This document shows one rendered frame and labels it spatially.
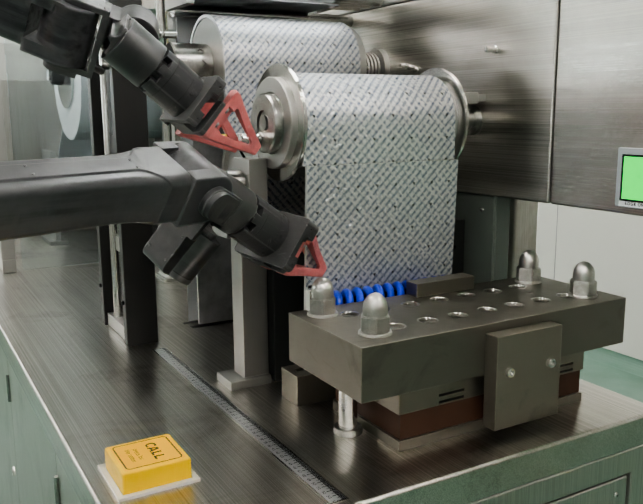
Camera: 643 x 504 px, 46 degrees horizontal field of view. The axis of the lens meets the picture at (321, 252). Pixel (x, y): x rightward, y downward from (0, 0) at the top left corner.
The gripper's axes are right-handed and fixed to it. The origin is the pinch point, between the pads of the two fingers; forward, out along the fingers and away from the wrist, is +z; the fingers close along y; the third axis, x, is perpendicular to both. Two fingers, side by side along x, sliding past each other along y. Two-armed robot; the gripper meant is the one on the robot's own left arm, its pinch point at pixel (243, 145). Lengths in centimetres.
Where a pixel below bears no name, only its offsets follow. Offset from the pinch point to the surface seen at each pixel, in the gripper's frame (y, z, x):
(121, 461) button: 17.2, 2.3, -36.7
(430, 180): 7.1, 21.8, 11.4
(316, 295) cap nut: 13.9, 12.6, -11.2
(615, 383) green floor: -133, 269, 62
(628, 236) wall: -150, 245, 127
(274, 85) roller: 1.5, -1.8, 8.1
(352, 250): 6.9, 17.7, -2.8
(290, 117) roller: 5.7, 0.7, 5.1
